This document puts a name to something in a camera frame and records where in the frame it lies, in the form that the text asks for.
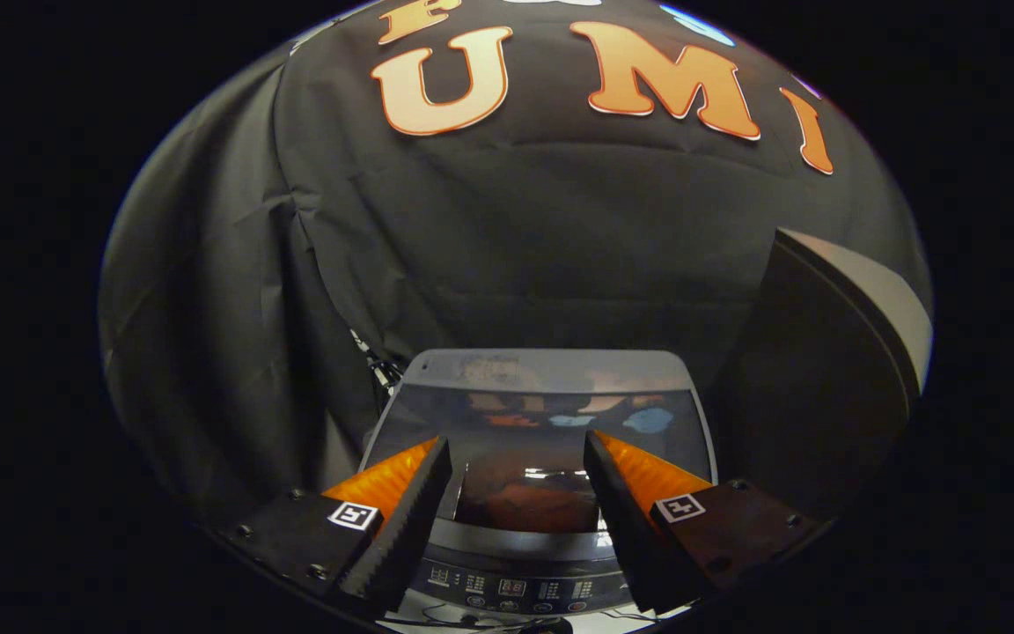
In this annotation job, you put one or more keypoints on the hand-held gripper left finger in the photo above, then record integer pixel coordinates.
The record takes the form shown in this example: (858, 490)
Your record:
(401, 528)

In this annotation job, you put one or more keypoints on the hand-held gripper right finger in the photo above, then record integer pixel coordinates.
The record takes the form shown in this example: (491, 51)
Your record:
(626, 528)

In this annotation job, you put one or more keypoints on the grey washing machine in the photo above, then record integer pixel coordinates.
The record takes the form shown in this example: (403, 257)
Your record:
(516, 586)

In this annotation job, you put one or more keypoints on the grey table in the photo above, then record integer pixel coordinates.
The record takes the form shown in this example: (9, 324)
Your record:
(824, 370)

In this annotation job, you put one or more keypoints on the black backdrop cloth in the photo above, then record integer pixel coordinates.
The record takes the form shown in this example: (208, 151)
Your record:
(516, 246)

